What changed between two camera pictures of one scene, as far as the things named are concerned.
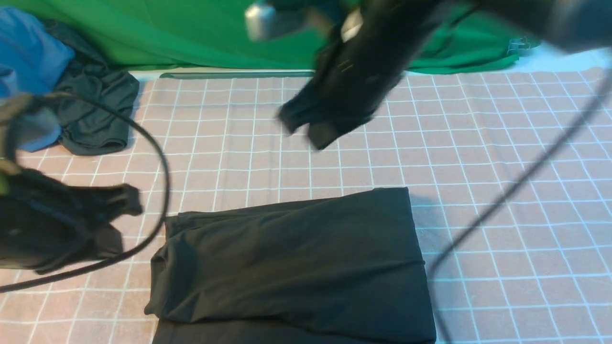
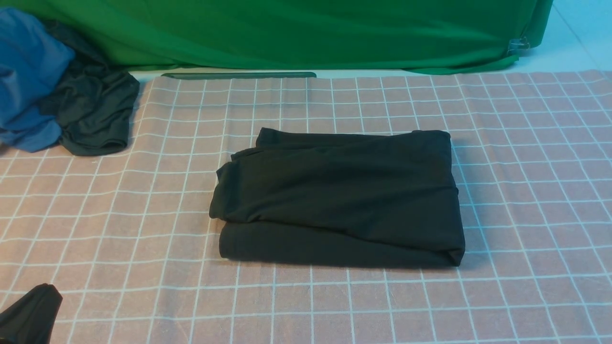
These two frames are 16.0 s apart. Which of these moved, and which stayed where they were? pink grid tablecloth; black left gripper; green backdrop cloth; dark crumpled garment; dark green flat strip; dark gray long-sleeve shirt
Moved: dark gray long-sleeve shirt; black left gripper
Stayed: pink grid tablecloth; dark crumpled garment; dark green flat strip; green backdrop cloth
